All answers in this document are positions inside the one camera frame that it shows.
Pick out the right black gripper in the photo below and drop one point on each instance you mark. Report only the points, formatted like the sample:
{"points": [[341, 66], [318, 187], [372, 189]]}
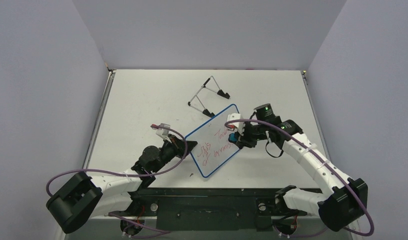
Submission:
{"points": [[245, 138]]}

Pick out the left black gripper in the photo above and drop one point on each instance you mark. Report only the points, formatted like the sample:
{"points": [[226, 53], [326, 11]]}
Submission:
{"points": [[180, 151]]}

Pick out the blue whiteboard eraser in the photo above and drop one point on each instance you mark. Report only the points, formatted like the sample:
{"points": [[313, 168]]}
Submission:
{"points": [[233, 137]]}

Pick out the blue framed whiteboard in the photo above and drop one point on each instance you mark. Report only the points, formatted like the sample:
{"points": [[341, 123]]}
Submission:
{"points": [[213, 149]]}

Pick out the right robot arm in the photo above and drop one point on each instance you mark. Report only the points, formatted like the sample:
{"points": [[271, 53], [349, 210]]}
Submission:
{"points": [[342, 199]]}

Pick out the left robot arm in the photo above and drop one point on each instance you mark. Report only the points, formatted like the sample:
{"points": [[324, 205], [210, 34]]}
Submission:
{"points": [[83, 196]]}

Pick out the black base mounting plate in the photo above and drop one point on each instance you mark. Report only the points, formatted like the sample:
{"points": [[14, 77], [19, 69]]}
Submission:
{"points": [[209, 209]]}

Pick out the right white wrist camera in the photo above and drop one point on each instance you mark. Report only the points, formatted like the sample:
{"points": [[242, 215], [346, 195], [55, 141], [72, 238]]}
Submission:
{"points": [[233, 118]]}

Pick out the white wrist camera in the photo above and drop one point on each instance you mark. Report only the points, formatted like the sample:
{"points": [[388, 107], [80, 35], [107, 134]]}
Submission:
{"points": [[162, 130], [233, 118]]}

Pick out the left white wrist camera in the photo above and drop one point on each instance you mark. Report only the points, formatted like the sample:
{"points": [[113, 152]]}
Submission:
{"points": [[162, 130]]}

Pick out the wire easel stand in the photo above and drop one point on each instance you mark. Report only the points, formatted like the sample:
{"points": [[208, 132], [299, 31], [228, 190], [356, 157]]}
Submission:
{"points": [[206, 95]]}

